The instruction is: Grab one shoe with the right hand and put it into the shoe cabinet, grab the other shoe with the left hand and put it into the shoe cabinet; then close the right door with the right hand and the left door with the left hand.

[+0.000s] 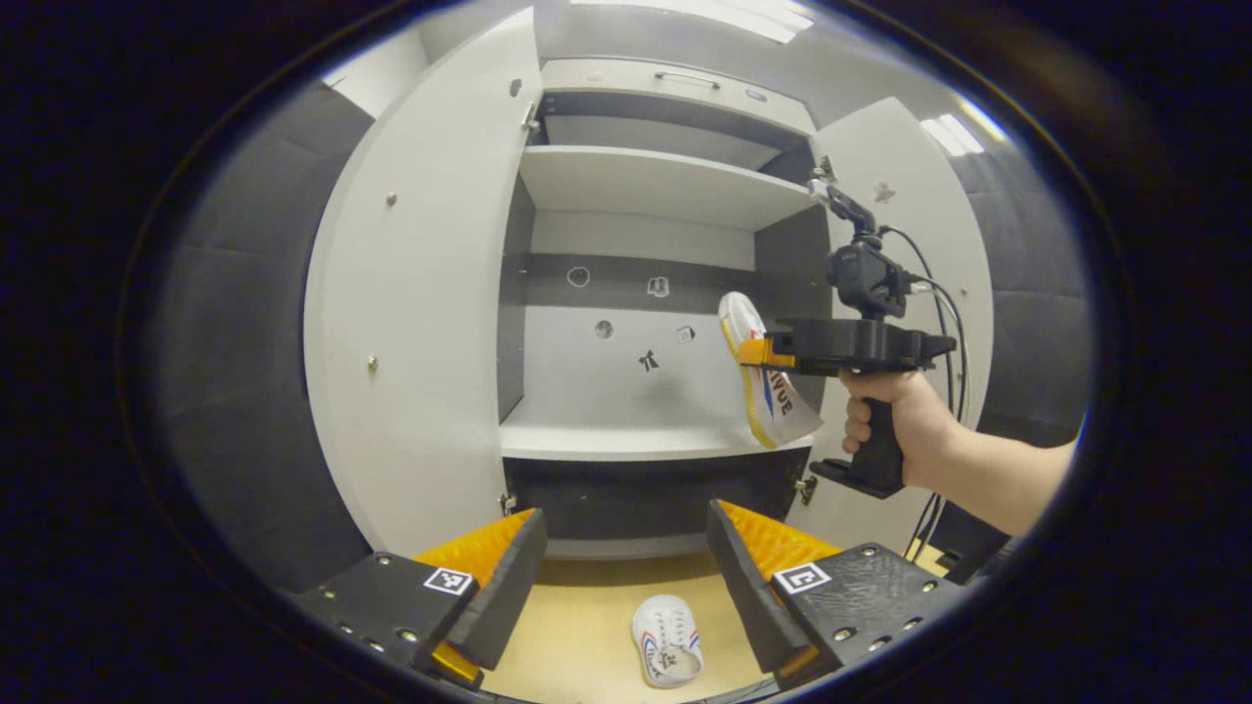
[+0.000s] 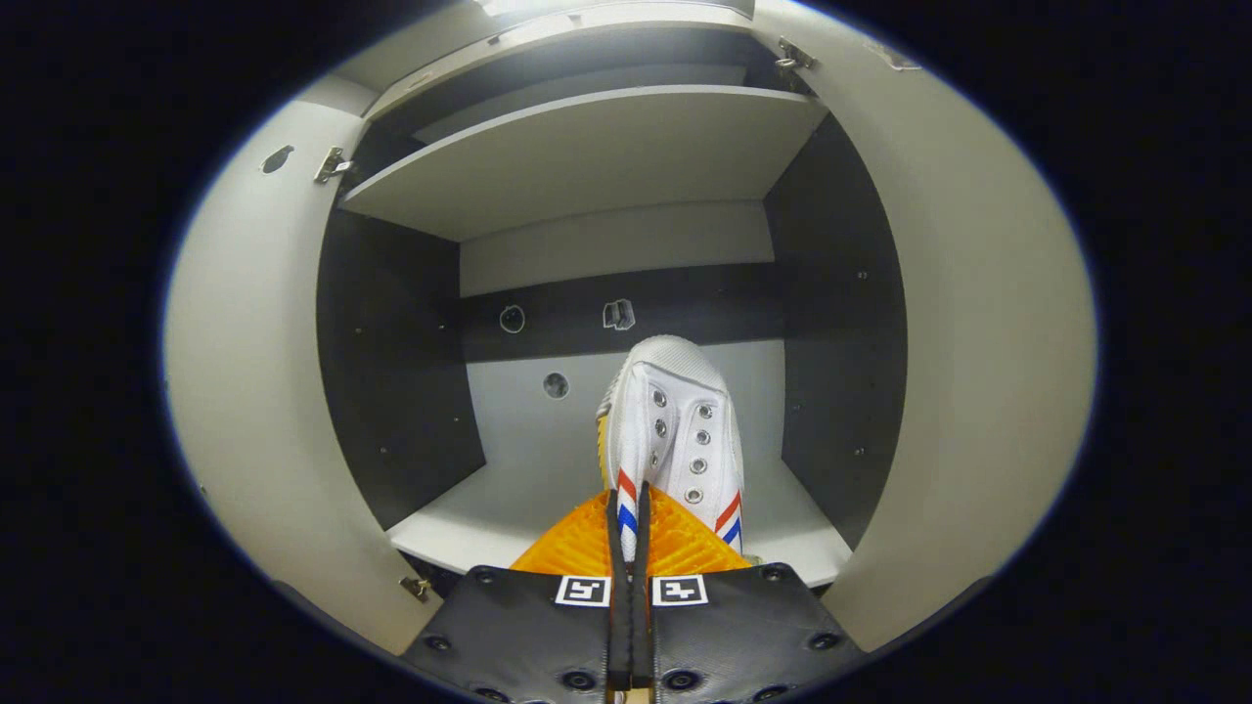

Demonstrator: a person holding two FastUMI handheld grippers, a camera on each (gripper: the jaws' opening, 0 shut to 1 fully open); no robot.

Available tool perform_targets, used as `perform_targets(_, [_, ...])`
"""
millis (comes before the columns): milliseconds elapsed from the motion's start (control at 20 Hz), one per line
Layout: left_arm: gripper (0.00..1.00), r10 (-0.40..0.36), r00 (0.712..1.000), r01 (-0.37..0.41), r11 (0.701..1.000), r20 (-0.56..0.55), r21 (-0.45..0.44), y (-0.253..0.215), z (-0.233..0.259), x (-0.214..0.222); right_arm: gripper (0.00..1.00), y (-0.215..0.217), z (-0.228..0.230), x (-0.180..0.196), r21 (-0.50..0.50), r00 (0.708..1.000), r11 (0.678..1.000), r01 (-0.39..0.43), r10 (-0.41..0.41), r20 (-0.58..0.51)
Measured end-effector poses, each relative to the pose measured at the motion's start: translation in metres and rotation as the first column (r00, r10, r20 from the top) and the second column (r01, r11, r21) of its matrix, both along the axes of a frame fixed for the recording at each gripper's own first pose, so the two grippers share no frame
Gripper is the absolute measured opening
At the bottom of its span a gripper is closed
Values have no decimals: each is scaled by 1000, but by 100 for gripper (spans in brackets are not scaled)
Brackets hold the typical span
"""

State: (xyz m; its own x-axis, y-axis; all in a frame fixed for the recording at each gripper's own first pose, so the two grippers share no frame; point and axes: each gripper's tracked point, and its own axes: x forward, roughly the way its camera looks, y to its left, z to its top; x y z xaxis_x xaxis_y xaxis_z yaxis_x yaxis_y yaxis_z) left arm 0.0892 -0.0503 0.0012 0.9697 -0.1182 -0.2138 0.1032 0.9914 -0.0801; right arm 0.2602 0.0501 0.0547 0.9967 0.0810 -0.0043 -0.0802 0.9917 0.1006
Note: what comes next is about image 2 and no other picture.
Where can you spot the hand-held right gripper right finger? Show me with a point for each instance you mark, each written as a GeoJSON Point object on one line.
{"type": "Point", "coordinates": [743, 626]}

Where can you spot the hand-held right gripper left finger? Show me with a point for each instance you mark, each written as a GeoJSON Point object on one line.
{"type": "Point", "coordinates": [528, 626]}

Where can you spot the white shoe with striped sides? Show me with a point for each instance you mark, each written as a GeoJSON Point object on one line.
{"type": "Point", "coordinates": [675, 420]}

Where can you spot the white shoe cabinet door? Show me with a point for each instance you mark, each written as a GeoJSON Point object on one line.
{"type": "Point", "coordinates": [254, 372]}
{"type": "Point", "coordinates": [978, 342]}

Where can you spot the white shoe cabinet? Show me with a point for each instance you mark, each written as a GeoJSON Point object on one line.
{"type": "Point", "coordinates": [587, 156]}

